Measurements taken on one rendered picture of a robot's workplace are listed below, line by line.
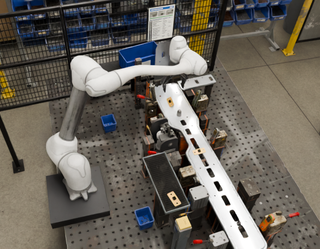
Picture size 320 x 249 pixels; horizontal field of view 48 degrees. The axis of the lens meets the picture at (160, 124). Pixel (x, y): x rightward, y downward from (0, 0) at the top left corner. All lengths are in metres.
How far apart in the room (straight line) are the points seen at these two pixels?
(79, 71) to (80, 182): 0.68
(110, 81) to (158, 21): 0.97
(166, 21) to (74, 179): 1.37
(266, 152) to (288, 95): 1.72
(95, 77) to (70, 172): 0.61
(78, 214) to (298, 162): 2.29
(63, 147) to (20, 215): 1.15
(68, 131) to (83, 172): 0.27
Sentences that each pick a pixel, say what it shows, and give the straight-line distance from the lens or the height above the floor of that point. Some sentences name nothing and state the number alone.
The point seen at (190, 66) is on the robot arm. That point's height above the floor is 1.49.
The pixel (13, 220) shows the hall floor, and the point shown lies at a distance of 3.35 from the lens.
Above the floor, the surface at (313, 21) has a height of 0.43.
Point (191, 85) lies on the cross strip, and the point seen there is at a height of 1.00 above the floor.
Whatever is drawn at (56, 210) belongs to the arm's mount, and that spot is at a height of 0.77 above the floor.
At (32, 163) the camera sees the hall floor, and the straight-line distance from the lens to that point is 3.63.
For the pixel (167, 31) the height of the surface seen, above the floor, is 1.21.
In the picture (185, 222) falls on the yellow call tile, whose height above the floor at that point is 1.16.
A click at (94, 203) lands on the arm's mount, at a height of 0.76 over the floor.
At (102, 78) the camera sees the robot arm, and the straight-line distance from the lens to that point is 2.01.
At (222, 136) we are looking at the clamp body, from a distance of 2.41.
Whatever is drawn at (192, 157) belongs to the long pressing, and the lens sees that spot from 2.32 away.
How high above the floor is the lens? 2.85
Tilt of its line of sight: 48 degrees down
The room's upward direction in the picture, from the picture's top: 5 degrees clockwise
